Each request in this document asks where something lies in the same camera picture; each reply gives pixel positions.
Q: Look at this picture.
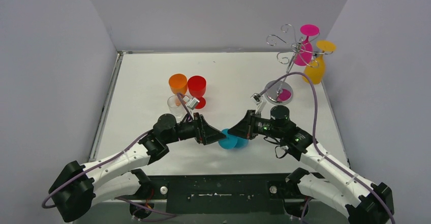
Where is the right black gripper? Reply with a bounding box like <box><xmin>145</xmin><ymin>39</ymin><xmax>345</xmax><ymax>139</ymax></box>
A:
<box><xmin>229</xmin><ymin>109</ymin><xmax>284</xmax><ymax>139</ymax></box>

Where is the blue wine glass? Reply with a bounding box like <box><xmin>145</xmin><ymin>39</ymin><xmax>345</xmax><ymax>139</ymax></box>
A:
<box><xmin>218</xmin><ymin>129</ymin><xmax>249</xmax><ymax>150</ymax></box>

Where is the clear wine glass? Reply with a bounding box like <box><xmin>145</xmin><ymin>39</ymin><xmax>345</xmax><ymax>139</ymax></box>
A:
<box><xmin>167</xmin><ymin>95</ymin><xmax>186</xmax><ymax>121</ymax></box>

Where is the red wine glass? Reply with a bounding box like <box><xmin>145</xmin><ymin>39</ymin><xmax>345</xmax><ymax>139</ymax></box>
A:
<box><xmin>188</xmin><ymin>75</ymin><xmax>206</xmax><ymax>109</ymax></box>

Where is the orange wine glass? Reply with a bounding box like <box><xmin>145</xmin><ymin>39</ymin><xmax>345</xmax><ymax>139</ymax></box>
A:
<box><xmin>168</xmin><ymin>74</ymin><xmax>188</xmax><ymax>95</ymax></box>

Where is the yellow wine glass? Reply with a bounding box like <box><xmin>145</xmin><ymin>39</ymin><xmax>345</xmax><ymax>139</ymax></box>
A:
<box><xmin>303</xmin><ymin>40</ymin><xmax>336</xmax><ymax>84</ymax></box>

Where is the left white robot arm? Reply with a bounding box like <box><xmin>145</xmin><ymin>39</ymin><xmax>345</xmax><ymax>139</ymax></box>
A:
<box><xmin>48</xmin><ymin>113</ymin><xmax>226</xmax><ymax>222</ymax></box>

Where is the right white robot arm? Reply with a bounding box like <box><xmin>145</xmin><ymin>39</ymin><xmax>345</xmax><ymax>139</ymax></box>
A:
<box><xmin>228</xmin><ymin>106</ymin><xmax>395</xmax><ymax>223</ymax></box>

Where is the pink wine glass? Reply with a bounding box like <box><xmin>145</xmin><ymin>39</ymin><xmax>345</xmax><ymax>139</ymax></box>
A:
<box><xmin>294</xmin><ymin>24</ymin><xmax>320</xmax><ymax>66</ymax></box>

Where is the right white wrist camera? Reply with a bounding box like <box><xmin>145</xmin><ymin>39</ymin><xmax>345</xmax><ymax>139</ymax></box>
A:
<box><xmin>251</xmin><ymin>93</ymin><xmax>267</xmax><ymax>115</ymax></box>

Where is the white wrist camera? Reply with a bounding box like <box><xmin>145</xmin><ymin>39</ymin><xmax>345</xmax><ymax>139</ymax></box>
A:
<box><xmin>251</xmin><ymin>93</ymin><xmax>267</xmax><ymax>115</ymax></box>
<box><xmin>186</xmin><ymin>97</ymin><xmax>200</xmax><ymax>113</ymax></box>

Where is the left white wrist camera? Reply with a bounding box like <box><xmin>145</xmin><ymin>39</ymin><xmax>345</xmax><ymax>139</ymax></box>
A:
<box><xmin>186</xmin><ymin>97</ymin><xmax>200</xmax><ymax>113</ymax></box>

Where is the silver wire glass rack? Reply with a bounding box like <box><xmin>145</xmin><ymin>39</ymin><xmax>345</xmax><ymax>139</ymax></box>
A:
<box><xmin>264</xmin><ymin>34</ymin><xmax>321</xmax><ymax>105</ymax></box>

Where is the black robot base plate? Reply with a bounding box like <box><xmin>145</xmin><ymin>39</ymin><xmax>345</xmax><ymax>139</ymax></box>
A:
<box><xmin>127</xmin><ymin>173</ymin><xmax>308</xmax><ymax>216</ymax></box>

